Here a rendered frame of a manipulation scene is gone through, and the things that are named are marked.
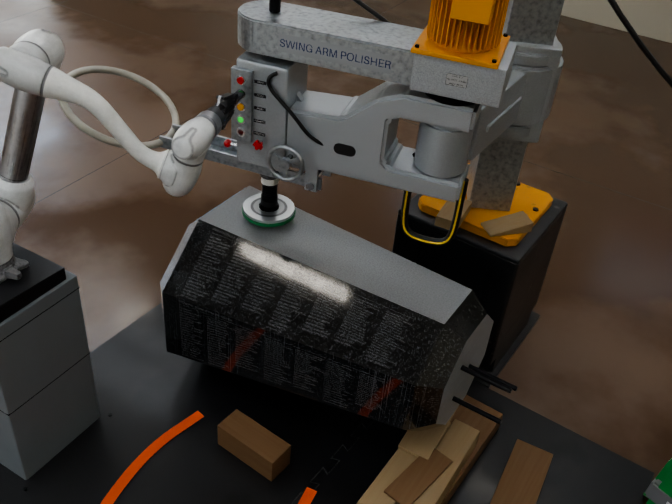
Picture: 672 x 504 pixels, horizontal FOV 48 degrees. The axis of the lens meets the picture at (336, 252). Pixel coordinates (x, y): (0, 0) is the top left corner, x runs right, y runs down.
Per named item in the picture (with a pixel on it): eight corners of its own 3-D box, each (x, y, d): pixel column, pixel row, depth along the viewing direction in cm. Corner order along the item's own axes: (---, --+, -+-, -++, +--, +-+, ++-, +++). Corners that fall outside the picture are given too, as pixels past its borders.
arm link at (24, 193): (-30, 227, 272) (-5, 197, 290) (15, 242, 275) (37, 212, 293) (5, 32, 232) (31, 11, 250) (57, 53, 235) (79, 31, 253)
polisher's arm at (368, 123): (462, 201, 292) (487, 83, 263) (450, 232, 274) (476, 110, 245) (285, 159, 307) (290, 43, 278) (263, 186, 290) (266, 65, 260)
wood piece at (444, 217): (449, 203, 342) (451, 194, 339) (469, 210, 338) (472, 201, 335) (434, 224, 327) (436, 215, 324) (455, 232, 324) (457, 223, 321)
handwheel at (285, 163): (311, 174, 287) (313, 139, 278) (301, 187, 279) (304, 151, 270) (274, 165, 290) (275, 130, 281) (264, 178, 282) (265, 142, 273)
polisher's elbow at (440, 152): (427, 147, 286) (436, 99, 274) (474, 164, 278) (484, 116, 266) (403, 167, 272) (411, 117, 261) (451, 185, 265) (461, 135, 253)
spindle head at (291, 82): (341, 162, 301) (351, 56, 274) (323, 189, 284) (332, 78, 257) (257, 143, 308) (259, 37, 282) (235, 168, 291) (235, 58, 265)
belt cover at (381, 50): (507, 89, 264) (517, 43, 254) (496, 118, 245) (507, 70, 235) (254, 37, 284) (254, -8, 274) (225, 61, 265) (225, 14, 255)
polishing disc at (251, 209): (241, 195, 318) (241, 193, 317) (291, 194, 322) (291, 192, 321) (244, 224, 301) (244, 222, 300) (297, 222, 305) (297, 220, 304)
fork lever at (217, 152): (333, 171, 303) (334, 160, 300) (317, 195, 288) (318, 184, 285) (177, 130, 316) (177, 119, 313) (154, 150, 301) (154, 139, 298)
